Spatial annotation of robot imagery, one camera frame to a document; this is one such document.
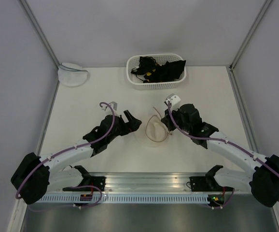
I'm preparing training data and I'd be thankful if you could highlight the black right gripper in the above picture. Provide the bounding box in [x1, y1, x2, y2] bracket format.
[161, 105, 192, 133]

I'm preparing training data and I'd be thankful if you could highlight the white mesh laundry bag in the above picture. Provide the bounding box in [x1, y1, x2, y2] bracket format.
[134, 107, 172, 147]

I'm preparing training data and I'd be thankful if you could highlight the black bra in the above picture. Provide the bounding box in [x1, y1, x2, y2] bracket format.
[154, 60, 186, 83]
[131, 57, 161, 83]

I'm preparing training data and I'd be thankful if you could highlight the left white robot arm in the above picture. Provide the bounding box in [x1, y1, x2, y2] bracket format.
[11, 108, 142, 205]

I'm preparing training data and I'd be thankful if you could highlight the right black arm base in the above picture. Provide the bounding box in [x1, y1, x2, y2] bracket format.
[185, 165, 234, 193]

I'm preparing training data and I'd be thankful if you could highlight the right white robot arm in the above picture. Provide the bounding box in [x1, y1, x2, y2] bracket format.
[161, 100, 279, 207]

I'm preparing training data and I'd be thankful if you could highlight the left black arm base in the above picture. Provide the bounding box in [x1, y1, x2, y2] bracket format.
[62, 165, 106, 192]

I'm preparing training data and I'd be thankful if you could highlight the white folded mesh bag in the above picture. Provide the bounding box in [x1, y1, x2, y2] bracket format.
[57, 62, 89, 87]

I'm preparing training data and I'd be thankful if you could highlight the white plastic basket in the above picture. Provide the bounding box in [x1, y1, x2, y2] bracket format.
[126, 54, 186, 90]

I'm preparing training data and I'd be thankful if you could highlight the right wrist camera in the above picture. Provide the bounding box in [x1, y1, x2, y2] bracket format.
[165, 94, 181, 110]

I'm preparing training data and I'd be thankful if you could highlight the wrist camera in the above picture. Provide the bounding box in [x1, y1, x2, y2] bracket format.
[165, 94, 181, 110]
[99, 101, 118, 111]

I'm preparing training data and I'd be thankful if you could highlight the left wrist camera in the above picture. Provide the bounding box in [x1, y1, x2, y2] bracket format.
[99, 101, 118, 111]

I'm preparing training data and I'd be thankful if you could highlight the aluminium mounting rail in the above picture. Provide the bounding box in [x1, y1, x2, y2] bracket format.
[47, 172, 251, 194]

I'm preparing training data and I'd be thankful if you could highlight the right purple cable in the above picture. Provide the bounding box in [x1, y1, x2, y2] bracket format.
[167, 101, 279, 208]

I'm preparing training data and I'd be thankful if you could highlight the white slotted cable duct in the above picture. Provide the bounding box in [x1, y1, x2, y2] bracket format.
[38, 193, 209, 204]

